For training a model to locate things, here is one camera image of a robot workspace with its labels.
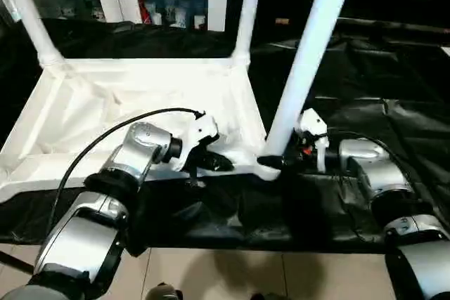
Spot white plastic table leg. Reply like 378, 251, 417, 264
0, 0, 68, 69
265, 0, 360, 160
230, 0, 265, 65

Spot white plastic table top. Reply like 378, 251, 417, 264
0, 56, 282, 204

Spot small white blue box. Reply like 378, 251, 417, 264
174, 8, 189, 29

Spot dark metal rod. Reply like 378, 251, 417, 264
337, 17, 450, 34

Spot black left camera cable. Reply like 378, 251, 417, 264
47, 107, 207, 230

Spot black metal frame strut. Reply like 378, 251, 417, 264
0, 250, 36, 273

